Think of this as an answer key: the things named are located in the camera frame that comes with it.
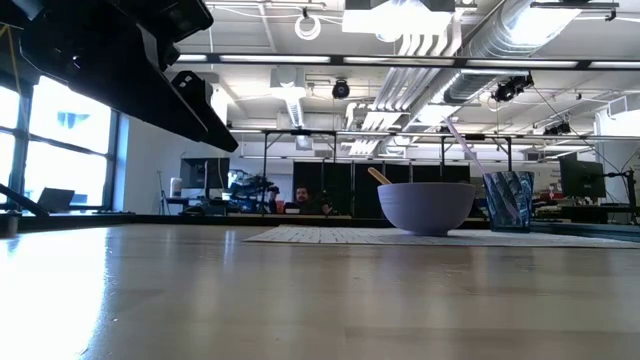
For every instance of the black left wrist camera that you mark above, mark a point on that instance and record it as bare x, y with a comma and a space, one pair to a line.
185, 17

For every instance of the black laptop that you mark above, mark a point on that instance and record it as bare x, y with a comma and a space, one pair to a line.
55, 199

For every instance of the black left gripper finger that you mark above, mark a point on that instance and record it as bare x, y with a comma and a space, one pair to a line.
150, 105
202, 105

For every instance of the pink drinking straw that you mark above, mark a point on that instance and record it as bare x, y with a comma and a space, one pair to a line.
462, 145

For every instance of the purple bowl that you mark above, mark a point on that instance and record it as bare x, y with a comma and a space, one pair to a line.
425, 210

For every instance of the overhead light bar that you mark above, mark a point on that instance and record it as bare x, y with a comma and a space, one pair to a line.
400, 60

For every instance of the black partition panels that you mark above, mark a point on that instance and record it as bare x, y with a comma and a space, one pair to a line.
345, 190

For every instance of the grey woven placemat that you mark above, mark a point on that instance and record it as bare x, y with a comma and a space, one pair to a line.
325, 235

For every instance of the black aluminium table frame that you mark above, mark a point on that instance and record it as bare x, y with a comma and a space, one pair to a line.
150, 220

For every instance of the black computer monitor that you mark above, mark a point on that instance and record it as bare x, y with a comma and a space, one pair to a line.
580, 177
205, 172

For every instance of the blue faceted cup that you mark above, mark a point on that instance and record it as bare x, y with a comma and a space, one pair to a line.
507, 200

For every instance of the person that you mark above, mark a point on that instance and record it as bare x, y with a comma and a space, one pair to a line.
302, 197

